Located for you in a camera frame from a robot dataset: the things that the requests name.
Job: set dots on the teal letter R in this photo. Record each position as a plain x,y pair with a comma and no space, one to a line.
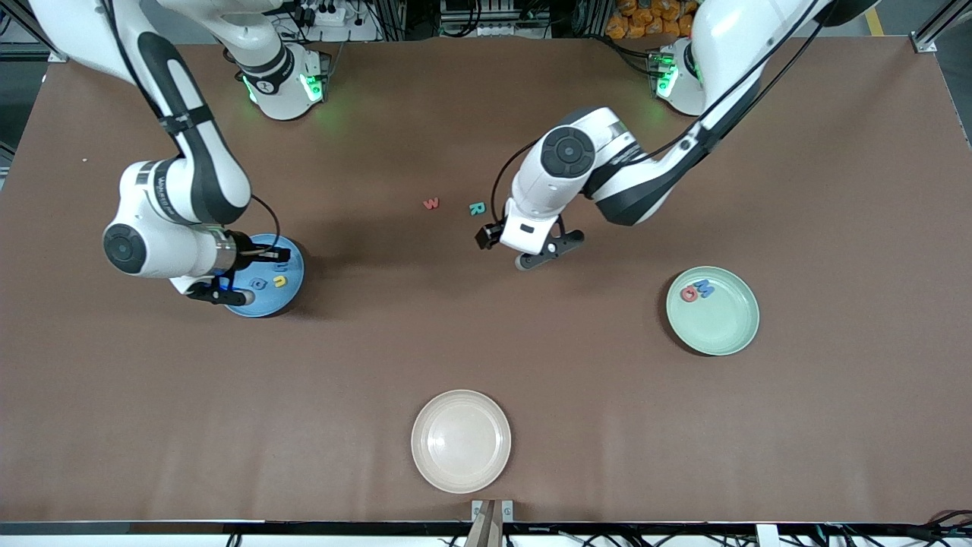
472,209

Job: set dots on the blue plate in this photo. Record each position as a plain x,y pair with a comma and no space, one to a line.
273,300

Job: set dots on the white equipment box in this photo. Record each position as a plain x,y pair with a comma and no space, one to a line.
493,29

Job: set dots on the small metal bracket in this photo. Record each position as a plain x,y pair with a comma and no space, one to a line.
507,510

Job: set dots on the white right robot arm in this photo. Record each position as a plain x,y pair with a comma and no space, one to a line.
68,23

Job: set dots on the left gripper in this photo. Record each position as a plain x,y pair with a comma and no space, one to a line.
483,236

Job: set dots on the pink letter Q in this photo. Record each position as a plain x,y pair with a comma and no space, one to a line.
683,293

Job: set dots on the pile of orange objects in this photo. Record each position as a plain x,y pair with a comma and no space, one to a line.
645,19

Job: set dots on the white power strip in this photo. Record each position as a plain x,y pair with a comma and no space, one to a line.
326,11

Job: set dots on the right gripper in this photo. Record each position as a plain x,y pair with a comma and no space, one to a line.
249,251

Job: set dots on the big blue letter M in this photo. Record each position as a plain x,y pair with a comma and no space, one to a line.
705,286

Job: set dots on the beige plate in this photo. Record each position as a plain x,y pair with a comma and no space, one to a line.
461,441

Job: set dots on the mint green plate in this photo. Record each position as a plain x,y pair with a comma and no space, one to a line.
717,327

